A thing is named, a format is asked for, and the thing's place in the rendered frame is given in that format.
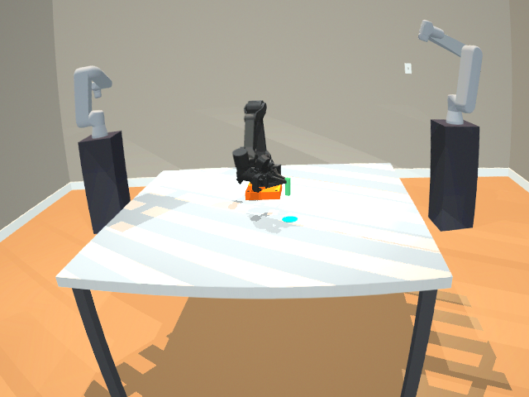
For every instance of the green rectangular post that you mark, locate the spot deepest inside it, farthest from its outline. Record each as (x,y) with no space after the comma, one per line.
(288,186)

